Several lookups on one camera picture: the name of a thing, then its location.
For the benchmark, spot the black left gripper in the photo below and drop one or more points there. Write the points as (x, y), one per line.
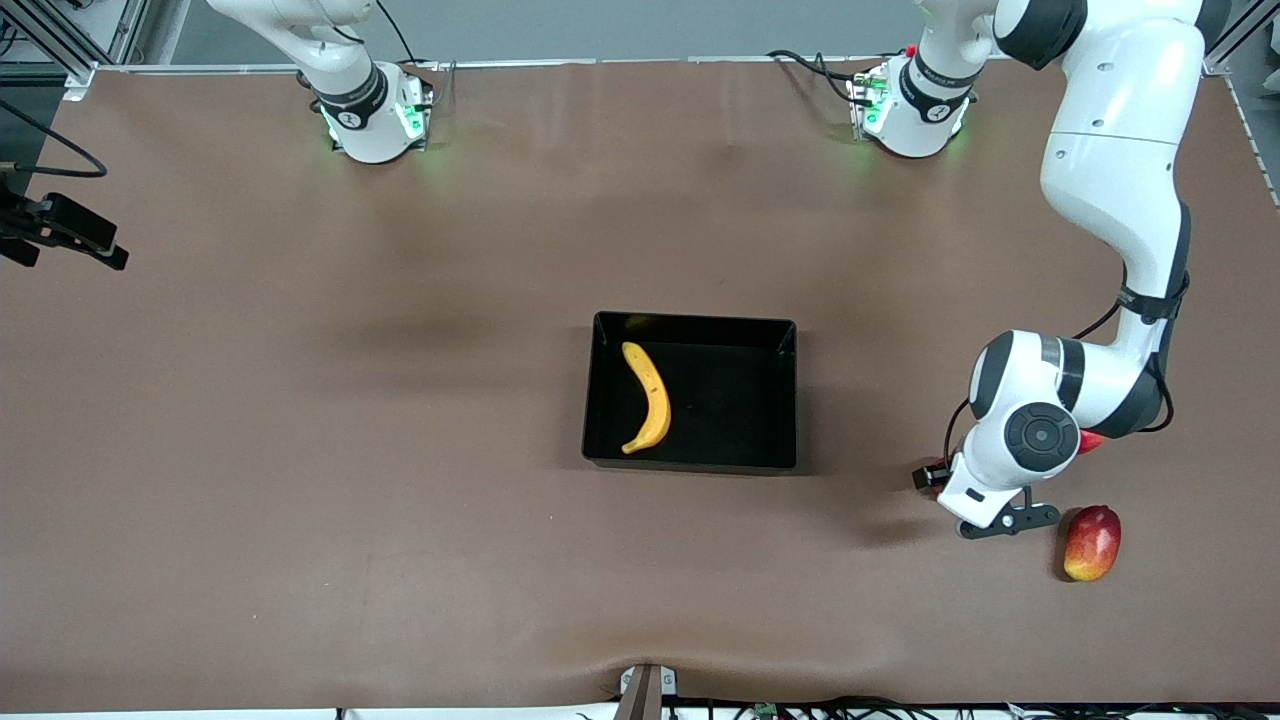
(935, 477)

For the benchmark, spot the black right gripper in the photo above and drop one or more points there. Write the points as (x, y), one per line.
(30, 224)

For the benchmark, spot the black plastic box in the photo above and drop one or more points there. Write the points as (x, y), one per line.
(740, 420)

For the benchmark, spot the yellow banana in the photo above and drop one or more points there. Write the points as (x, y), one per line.
(655, 395)

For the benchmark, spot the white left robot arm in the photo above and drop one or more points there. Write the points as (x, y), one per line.
(1110, 150)

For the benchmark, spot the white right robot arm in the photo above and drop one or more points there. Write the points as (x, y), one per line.
(370, 120)

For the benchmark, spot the red peach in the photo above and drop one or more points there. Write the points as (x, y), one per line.
(1091, 441)

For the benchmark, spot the red yellow mango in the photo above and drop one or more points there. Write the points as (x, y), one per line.
(1092, 543)

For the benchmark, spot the large table mat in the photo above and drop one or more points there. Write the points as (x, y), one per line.
(500, 580)

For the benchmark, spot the aluminium corner profile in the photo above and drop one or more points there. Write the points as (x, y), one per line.
(1215, 62)

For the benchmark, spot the aluminium frame with black struts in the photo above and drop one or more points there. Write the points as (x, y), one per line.
(80, 78)

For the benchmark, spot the grey metal camera mount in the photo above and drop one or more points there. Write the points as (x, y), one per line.
(645, 690)

